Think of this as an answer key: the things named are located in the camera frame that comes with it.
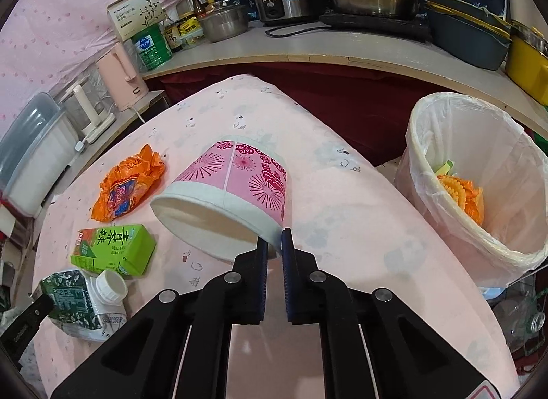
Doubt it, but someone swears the pink dotted curtain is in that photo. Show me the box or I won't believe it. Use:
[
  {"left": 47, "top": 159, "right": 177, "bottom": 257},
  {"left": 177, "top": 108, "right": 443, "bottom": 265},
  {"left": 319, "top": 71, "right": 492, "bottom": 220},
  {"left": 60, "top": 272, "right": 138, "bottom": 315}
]
[{"left": 0, "top": 0, "right": 206, "bottom": 125}]

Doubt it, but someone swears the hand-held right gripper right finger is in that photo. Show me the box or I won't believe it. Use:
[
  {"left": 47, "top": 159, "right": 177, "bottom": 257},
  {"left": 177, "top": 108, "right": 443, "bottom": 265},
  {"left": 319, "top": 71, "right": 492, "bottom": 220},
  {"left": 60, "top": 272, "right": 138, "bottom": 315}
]
[{"left": 279, "top": 228, "right": 493, "bottom": 399}]

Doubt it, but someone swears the dish cabinet with grey lid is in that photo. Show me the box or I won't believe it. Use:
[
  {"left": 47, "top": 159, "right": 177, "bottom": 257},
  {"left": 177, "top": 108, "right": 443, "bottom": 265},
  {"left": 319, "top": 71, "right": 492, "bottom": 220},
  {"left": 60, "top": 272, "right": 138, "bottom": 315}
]
[{"left": 0, "top": 92, "right": 80, "bottom": 217}]

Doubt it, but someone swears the pink printed tablecloth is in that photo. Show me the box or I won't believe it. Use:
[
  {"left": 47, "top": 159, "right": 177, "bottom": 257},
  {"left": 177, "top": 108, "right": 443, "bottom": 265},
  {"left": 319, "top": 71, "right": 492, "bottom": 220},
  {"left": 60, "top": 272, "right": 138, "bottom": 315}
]
[{"left": 32, "top": 74, "right": 521, "bottom": 399}]

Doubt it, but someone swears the clear plastic bottle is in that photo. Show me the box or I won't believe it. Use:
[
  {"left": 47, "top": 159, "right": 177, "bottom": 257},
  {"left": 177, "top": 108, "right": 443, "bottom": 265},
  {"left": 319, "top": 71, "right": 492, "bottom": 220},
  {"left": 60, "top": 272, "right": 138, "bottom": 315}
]
[{"left": 492, "top": 283, "right": 548, "bottom": 352}]

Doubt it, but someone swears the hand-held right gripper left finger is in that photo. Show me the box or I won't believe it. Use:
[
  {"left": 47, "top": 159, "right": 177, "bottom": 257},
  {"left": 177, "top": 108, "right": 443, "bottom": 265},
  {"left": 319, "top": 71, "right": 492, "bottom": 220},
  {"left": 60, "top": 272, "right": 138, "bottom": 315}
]
[{"left": 50, "top": 237, "right": 270, "bottom": 399}]

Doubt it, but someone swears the orange snack wrapper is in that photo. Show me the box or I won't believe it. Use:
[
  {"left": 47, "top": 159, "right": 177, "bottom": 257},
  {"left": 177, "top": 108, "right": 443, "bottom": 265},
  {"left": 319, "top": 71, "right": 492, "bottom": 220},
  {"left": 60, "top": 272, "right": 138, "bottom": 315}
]
[
  {"left": 92, "top": 144, "right": 167, "bottom": 223},
  {"left": 445, "top": 176, "right": 484, "bottom": 226}
]

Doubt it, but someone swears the pink paper cup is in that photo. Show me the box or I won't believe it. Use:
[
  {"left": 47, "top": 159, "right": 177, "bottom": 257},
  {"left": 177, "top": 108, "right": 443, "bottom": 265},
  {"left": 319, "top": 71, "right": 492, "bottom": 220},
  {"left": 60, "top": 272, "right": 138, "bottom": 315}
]
[{"left": 150, "top": 138, "right": 287, "bottom": 260}]

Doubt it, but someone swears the white lined trash bin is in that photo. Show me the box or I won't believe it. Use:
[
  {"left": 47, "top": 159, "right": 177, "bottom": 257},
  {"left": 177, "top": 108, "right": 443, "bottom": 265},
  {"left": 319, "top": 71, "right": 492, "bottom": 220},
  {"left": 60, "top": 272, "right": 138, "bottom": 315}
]
[{"left": 394, "top": 92, "right": 548, "bottom": 288}]

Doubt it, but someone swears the pink electric kettle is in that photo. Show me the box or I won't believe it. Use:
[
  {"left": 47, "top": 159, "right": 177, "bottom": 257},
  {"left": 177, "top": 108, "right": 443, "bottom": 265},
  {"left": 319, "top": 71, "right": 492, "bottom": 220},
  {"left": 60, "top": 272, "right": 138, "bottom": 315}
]
[{"left": 95, "top": 41, "right": 150, "bottom": 112}]

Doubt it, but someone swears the steel bowl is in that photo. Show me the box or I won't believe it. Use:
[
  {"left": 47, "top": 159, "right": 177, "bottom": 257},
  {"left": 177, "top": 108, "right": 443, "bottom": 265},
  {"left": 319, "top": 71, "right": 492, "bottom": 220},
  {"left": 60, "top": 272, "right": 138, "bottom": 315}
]
[{"left": 198, "top": 5, "right": 250, "bottom": 43}]

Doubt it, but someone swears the blue grey basin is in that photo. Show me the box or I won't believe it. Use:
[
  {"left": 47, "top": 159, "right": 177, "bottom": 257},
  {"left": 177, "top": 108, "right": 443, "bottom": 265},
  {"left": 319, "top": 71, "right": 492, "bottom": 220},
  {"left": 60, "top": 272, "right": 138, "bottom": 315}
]
[{"left": 424, "top": 0, "right": 512, "bottom": 72}]

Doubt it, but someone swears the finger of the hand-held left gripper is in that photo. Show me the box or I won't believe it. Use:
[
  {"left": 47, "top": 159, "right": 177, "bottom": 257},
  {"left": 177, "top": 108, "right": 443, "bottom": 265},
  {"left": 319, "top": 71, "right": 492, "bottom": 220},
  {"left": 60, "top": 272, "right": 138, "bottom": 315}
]
[{"left": 0, "top": 292, "right": 55, "bottom": 361}]

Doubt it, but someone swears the black induction cooker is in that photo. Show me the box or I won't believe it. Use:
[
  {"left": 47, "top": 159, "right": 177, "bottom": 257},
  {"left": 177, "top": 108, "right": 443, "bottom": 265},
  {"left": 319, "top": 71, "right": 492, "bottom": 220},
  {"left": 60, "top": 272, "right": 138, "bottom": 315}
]
[{"left": 319, "top": 11, "right": 433, "bottom": 42}]

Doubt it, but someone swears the green tin can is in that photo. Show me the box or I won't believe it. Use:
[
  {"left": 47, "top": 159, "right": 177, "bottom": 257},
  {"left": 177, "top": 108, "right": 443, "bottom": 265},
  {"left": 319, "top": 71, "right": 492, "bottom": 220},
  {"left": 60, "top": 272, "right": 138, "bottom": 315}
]
[{"left": 130, "top": 24, "right": 173, "bottom": 73}]

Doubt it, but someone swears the brown label jar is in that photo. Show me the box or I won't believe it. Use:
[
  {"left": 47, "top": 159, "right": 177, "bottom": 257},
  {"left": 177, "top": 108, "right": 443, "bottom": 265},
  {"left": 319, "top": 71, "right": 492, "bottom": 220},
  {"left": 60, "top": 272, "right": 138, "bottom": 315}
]
[{"left": 163, "top": 22, "right": 183, "bottom": 53}]

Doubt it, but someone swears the white cardboard box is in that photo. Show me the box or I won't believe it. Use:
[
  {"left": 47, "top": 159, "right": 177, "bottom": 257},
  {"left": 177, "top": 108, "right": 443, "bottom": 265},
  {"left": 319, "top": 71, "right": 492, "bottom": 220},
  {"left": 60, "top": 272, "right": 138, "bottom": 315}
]
[{"left": 106, "top": 0, "right": 165, "bottom": 42}]

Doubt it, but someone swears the yellow pot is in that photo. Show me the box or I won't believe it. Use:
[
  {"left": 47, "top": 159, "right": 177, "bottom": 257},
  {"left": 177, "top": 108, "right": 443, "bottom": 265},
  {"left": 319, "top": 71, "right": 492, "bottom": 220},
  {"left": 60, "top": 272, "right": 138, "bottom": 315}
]
[{"left": 505, "top": 20, "right": 548, "bottom": 106}]

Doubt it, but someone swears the black power cable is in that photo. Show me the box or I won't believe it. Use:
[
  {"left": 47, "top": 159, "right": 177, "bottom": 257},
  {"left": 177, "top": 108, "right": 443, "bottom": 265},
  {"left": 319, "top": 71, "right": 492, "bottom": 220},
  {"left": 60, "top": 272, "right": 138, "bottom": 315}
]
[{"left": 264, "top": 24, "right": 330, "bottom": 37}]

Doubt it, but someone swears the light green tea carton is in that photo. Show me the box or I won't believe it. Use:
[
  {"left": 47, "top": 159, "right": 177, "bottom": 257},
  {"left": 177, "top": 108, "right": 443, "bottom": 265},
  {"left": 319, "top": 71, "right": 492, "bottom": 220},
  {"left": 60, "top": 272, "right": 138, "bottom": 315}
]
[{"left": 70, "top": 223, "right": 157, "bottom": 277}]

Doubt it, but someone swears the curved white counter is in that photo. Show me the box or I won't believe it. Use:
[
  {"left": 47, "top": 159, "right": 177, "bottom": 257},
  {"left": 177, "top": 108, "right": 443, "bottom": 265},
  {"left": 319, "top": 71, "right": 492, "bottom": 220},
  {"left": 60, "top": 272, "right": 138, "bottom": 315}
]
[{"left": 143, "top": 17, "right": 548, "bottom": 125}]

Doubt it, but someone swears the dark green capped carton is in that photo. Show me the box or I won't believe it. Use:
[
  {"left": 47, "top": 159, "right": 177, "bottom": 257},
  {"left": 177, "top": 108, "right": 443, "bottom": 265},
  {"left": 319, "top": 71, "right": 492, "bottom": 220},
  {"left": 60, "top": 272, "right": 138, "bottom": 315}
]
[{"left": 38, "top": 268, "right": 129, "bottom": 343}]

